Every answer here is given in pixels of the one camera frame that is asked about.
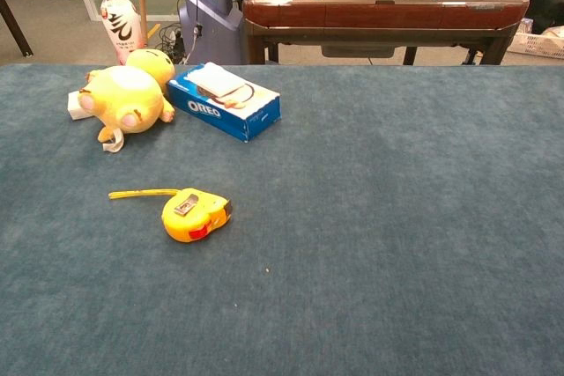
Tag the yellow tape measure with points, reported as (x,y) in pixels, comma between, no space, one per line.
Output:
(194,217)

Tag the blue Oreo cookie box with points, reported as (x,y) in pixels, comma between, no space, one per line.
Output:
(220,112)

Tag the blue felt table cloth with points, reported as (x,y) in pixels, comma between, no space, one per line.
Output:
(352,217)

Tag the blue-grey machine stand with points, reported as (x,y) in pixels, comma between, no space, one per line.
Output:
(211,28)

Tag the yellow plush toy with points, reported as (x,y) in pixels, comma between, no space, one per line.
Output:
(123,98)

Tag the brown mahjong table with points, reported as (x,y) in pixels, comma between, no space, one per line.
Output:
(374,15)

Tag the small white box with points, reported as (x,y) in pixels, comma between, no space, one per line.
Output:
(75,110)

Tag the clear drink bottle pink label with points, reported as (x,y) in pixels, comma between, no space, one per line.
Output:
(119,24)

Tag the white plastic basket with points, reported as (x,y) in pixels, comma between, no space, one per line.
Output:
(535,43)

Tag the dark table leg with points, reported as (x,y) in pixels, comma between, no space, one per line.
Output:
(15,28)

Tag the black bag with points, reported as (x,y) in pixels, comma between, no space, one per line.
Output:
(546,8)

